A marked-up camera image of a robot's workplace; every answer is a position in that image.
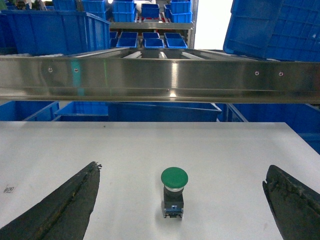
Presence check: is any small blue bin on rack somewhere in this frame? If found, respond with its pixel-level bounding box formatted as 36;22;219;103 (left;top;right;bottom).
164;32;188;49
142;32;165;49
141;3;160;19
116;31;138;48

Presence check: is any blue bin below shelf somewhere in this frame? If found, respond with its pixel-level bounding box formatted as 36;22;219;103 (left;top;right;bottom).
0;100;60;122
54;101;222;122
216;103;320;153

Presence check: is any green mushroom push button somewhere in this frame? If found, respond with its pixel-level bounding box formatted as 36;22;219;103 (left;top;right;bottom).
160;166;189;218

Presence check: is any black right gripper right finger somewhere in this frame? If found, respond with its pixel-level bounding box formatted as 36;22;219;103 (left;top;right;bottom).
262;165;320;240

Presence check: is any background metal rack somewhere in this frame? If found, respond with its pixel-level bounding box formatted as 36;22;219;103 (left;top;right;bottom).
109;0;199;49

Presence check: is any large blue crate upper left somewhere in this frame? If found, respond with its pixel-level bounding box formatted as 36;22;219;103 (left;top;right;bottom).
2;10;110;56

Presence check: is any large blue crate upper right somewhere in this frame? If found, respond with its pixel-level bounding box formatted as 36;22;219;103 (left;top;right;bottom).
223;0;320;62

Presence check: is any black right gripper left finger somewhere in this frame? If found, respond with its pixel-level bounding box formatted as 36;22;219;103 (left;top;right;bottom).
0;161;102;240

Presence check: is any large blue crate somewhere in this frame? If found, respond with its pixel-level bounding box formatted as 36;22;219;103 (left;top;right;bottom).
223;0;320;62
2;10;110;56

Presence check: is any blue bin below shelf centre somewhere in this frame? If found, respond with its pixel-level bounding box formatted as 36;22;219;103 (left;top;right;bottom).
54;101;222;122

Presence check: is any blue bin below shelf left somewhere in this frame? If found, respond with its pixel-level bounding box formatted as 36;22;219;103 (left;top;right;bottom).
0;100;60;122

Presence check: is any small QR code sticker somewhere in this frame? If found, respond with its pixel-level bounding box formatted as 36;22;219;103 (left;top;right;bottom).
3;186;15;194

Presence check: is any stainless steel shelf rail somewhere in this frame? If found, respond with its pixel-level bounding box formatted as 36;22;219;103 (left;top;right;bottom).
0;48;320;104

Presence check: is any blue bin below shelf right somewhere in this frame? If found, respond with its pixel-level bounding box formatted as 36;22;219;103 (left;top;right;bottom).
216;103;320;153

